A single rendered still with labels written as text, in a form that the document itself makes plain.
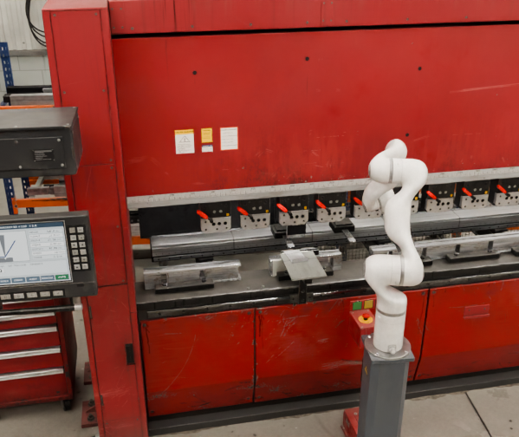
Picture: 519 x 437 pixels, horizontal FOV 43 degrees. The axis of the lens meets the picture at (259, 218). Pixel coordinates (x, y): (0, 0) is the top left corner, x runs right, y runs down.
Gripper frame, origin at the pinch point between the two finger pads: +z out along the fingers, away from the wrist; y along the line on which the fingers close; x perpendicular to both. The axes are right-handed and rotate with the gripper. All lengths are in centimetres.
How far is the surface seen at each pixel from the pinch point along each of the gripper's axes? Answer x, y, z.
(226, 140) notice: -53, -27, -76
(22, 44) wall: -60, -407, -330
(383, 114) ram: 21, -6, -64
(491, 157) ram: 78, -10, -28
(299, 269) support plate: -31, -48, -8
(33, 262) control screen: -154, -13, -45
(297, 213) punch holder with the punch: -22, -44, -35
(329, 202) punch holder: -6, -38, -35
